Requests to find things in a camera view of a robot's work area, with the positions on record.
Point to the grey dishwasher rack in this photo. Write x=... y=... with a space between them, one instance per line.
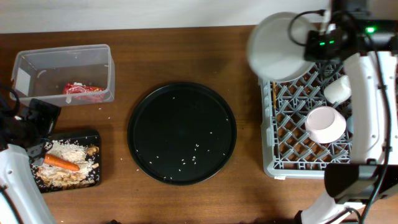
x=287 y=150

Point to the round black serving tray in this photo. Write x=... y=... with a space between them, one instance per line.
x=182 y=133

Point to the grey round plate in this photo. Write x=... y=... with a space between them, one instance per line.
x=272 y=55

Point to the red snack wrapper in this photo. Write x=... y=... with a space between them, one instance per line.
x=92 y=93

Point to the wooden chopstick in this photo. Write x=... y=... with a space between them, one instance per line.
x=274 y=92

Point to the black rectangular waste tray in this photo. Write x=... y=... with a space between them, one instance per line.
x=84 y=137

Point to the clear plastic bin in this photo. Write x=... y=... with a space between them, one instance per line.
x=43 y=73

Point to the pile of rice scraps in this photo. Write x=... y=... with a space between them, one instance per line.
x=51 y=178

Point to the white cup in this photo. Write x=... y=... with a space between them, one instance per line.
x=339 y=91

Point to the pink small bowl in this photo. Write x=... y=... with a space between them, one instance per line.
x=325 y=124

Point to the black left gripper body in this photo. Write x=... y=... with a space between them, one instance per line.
x=40 y=125

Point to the white tissue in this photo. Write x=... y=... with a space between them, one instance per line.
x=68 y=98

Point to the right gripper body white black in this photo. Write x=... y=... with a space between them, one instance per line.
x=316 y=48

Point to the orange carrot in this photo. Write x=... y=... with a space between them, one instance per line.
x=58 y=162

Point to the brown mushroom piece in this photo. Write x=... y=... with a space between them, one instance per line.
x=90 y=151

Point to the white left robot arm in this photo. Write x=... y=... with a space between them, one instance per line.
x=19 y=191

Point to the light blue cup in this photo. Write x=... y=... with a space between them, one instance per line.
x=349 y=125

